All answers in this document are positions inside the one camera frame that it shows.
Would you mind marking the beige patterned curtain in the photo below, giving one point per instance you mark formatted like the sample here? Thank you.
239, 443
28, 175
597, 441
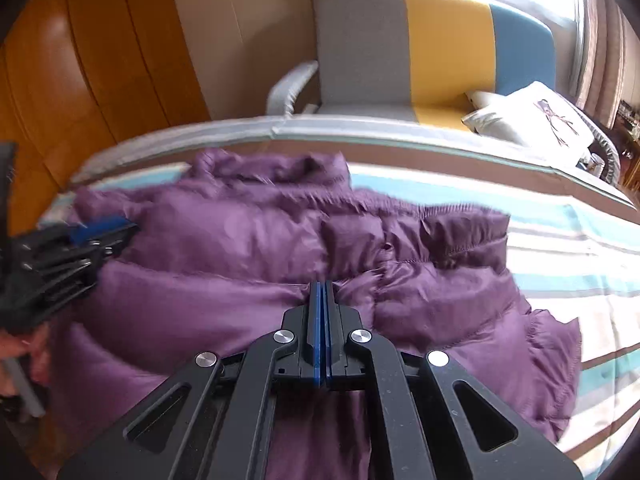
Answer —
607, 50

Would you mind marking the grey yellow blue sofa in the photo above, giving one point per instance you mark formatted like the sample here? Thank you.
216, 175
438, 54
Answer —
360, 50

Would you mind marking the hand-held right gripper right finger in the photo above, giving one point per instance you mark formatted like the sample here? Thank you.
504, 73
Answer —
330, 332

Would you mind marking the purple puffer jacket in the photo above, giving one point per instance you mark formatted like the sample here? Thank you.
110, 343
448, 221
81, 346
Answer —
240, 260

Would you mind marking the wooden wardrobe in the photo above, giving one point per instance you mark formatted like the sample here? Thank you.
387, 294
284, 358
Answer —
90, 70

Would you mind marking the cluttered wooden desk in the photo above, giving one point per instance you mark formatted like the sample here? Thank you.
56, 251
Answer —
631, 145

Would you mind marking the person's left hand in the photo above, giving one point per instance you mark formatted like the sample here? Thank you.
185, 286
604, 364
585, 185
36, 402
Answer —
35, 360

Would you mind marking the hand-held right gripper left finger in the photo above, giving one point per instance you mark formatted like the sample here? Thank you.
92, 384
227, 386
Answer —
314, 332

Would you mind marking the white printed pillow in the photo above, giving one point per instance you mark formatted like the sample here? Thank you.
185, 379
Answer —
535, 115

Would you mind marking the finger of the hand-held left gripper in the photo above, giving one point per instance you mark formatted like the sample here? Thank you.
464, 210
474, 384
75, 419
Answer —
97, 229
75, 275

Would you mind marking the plain white pillow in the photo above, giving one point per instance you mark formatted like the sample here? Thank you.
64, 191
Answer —
485, 100

